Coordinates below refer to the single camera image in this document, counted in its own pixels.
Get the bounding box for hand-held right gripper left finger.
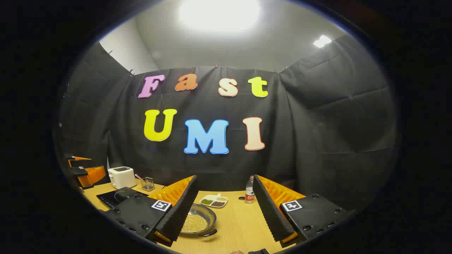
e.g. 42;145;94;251
102;175;199;247

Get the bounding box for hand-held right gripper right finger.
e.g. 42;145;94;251
252;174;355;248

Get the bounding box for stainless steel pot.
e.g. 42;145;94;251
178;204;218;237

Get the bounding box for black induction cooktop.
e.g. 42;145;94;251
96;187;149;209

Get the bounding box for pile of soybeans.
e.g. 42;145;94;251
182;214;209;233

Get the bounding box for clear water bottle red label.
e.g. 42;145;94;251
244;175;255;204

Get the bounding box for white toaster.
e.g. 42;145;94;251
108;166;137;189

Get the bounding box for white divided dish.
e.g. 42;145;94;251
200;193;228;208

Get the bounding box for small ceiling light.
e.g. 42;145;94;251
313;35;332;48

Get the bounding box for large ceiling light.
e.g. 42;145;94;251
178;0;262;34

